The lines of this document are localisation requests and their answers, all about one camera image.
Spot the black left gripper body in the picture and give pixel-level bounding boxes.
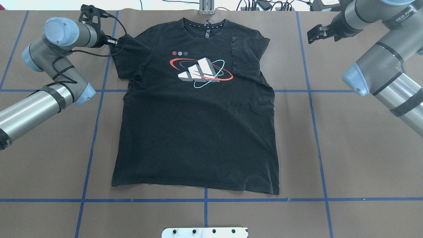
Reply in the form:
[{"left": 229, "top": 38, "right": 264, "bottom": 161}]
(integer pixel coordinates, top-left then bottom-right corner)
[{"left": 96, "top": 33, "right": 109, "bottom": 48}]

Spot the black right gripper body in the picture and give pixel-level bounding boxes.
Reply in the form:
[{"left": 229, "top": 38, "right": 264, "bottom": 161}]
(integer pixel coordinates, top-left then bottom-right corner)
[{"left": 322, "top": 23, "right": 344, "bottom": 42}]

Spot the black graphic t-shirt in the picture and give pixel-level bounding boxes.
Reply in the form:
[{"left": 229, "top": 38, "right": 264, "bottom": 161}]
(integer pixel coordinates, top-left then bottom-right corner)
[{"left": 110, "top": 18, "right": 280, "bottom": 195}]

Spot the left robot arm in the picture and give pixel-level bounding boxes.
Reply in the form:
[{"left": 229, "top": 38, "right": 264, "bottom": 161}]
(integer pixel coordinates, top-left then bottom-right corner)
[{"left": 0, "top": 18, "right": 119, "bottom": 150}]

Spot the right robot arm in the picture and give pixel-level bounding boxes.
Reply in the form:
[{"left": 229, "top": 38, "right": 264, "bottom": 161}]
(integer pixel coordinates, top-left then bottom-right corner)
[{"left": 308, "top": 0, "right": 423, "bottom": 136}]

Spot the aluminium frame post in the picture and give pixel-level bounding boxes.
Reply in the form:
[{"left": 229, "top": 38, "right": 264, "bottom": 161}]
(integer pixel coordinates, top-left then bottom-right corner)
[{"left": 199, "top": 0, "right": 215, "bottom": 15}]

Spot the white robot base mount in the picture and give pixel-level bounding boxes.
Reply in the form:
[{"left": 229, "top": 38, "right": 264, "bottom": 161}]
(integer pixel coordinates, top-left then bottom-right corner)
[{"left": 161, "top": 227, "right": 249, "bottom": 238}]

